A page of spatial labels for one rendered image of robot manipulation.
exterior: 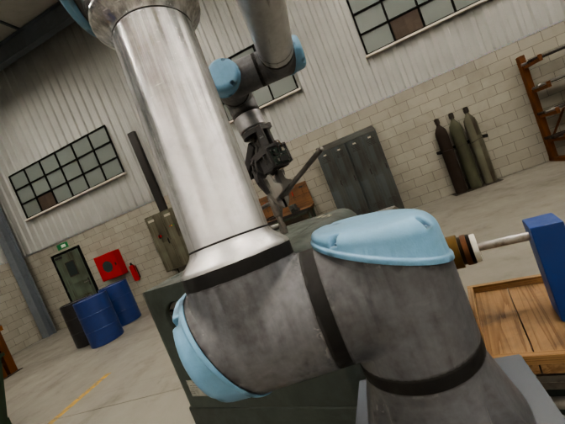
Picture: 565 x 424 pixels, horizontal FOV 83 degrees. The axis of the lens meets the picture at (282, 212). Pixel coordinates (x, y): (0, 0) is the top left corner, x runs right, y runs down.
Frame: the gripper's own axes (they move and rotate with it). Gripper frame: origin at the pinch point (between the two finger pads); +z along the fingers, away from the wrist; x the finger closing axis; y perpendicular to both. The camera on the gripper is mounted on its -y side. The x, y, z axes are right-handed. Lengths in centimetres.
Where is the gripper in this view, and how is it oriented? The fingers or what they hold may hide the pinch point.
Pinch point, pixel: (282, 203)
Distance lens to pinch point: 84.7
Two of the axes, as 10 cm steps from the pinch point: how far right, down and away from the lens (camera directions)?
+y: 5.4, -2.9, -7.9
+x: 7.3, -3.1, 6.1
